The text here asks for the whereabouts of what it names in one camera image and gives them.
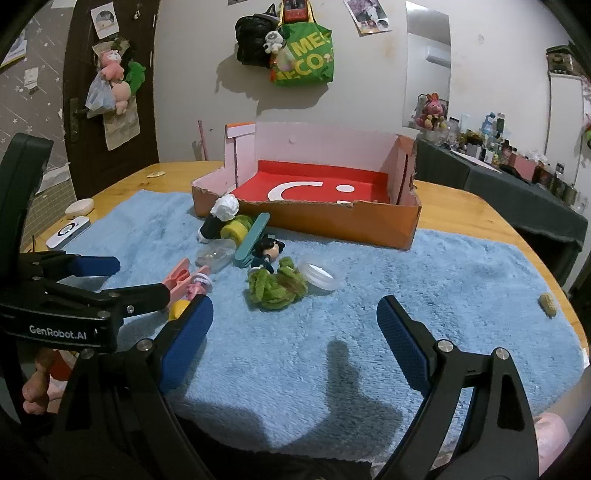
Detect dark wooden door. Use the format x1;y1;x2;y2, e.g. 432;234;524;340
62;0;160;198

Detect photo on wall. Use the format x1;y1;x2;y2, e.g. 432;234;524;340
345;0;392;36

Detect black haired doll figurine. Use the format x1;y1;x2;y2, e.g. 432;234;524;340
250;234;285;274

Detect black bag on wall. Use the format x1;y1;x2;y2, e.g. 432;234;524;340
235;4;280;68

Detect person's left hand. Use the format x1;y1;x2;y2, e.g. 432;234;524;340
22;348;77;415

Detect round clear plastic lid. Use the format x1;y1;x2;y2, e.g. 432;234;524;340
298;261;341;292

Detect small yellow sponge piece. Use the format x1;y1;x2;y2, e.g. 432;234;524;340
538;293;558;318

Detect light blue fluffy towel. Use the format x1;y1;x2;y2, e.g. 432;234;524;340
59;189;587;464

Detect green tote bag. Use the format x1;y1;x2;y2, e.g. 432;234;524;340
264;1;335;87

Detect pink bunny plush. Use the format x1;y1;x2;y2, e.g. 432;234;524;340
415;92;447;131

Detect green yarn bundle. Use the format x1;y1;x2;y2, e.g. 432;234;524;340
247;257;308;310

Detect small clear plastic box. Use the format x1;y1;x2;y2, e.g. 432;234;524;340
195;239;236;273

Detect pink plush toys on door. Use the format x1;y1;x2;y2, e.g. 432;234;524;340
85;49;145;118

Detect black white sock roll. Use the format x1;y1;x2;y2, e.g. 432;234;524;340
197;193;239;243

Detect pink clothes peg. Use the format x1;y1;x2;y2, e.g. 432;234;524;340
162;258;191;307

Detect dark cloth side table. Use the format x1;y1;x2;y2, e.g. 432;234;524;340
415;140;588;285

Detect orange cardboard box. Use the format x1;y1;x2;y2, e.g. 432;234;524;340
192;122;421;250

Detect white refrigerator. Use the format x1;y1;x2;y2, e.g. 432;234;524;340
544;45;591;186

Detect teal clothes peg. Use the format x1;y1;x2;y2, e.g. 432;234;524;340
233;212;270;268

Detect pink yellow small figurine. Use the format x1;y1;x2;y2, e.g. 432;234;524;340
168;272;212;321

